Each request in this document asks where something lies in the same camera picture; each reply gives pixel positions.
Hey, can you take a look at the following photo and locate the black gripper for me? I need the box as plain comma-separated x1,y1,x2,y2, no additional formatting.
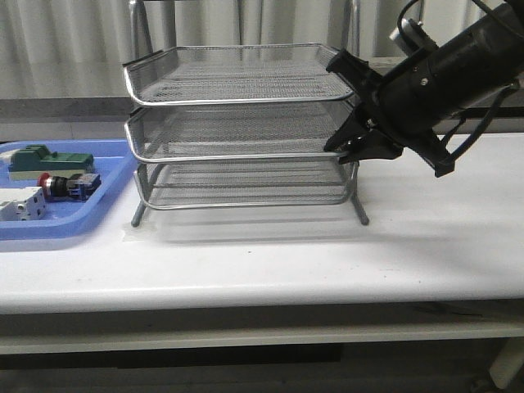
323,49,455,178

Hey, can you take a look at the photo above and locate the red emergency stop button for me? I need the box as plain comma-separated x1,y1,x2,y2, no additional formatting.
37,173,102,201

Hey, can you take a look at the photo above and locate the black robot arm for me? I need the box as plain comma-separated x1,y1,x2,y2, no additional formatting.
324,1,523,177

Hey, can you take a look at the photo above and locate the blue plastic tray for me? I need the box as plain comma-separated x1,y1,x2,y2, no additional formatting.
1,139,136,241

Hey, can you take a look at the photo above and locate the clear tape patch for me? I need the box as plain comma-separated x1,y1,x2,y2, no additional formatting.
122,221,157,242

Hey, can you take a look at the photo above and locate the white table leg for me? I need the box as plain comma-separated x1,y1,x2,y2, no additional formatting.
488,337,524,390

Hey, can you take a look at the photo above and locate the green terminal block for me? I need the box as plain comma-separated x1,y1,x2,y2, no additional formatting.
8,144,94,180

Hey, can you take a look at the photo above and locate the dark back counter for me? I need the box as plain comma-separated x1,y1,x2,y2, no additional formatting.
0,55,524,122

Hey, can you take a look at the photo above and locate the white circuit breaker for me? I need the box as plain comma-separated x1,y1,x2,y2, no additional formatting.
1,187,47,221

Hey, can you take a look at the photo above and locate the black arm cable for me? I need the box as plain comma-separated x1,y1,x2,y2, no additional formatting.
396,0,524,159

